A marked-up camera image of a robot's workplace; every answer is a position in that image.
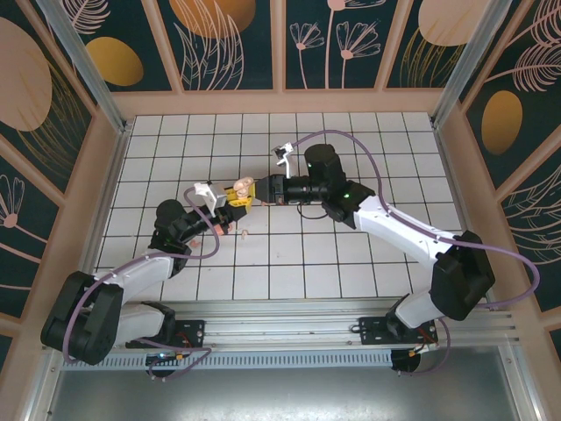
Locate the pink earbud charging case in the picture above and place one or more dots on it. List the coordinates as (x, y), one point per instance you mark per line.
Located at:
(242, 186)

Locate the pink rounded case piece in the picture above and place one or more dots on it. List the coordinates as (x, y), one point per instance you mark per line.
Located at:
(219, 229)

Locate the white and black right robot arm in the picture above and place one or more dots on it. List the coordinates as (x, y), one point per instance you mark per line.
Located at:
(394, 228)

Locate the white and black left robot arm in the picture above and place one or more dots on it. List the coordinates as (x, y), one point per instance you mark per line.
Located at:
(144, 267)

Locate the grey metal sheet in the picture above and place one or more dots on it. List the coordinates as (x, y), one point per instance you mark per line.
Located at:
(280, 394)

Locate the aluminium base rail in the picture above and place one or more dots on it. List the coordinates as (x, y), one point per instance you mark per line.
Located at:
(280, 326)

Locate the aluminium corner post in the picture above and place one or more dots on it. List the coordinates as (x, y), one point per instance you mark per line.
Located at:
(469, 66)
(90, 74)

